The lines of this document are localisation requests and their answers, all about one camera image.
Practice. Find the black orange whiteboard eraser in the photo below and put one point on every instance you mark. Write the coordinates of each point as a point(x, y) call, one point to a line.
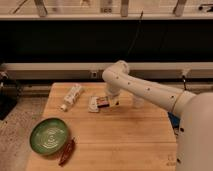
point(102, 102)

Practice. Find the green ribbed bowl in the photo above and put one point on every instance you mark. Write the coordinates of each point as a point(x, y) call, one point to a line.
point(49, 136)

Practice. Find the blue black connector box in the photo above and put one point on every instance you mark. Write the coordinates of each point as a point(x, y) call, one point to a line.
point(174, 122)

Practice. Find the clear plastic cup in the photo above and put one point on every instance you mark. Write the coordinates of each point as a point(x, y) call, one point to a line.
point(137, 102)

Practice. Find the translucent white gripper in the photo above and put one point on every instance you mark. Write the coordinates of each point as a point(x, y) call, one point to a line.
point(113, 100)

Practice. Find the black object at left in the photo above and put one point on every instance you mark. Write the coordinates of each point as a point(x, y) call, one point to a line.
point(7, 102)

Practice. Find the white plastic bottle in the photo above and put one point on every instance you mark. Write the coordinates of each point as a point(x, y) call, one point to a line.
point(71, 97)

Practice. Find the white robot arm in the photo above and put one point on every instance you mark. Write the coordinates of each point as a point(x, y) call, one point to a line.
point(195, 111)

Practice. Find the red chili pepper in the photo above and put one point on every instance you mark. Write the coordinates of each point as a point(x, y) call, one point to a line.
point(67, 152)

